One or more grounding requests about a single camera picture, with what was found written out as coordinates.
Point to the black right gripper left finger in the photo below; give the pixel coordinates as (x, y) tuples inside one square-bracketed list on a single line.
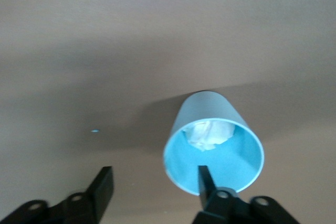
[(101, 195)]

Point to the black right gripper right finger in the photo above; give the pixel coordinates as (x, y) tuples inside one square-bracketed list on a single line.
[(207, 197)]

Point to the light blue cup with paper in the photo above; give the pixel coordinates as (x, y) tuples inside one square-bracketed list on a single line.
[(207, 108)]

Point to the crumpled white paper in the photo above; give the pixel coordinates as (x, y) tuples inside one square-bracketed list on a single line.
[(210, 134)]

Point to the brown table mat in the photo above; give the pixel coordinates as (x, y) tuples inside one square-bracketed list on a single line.
[(105, 51)]

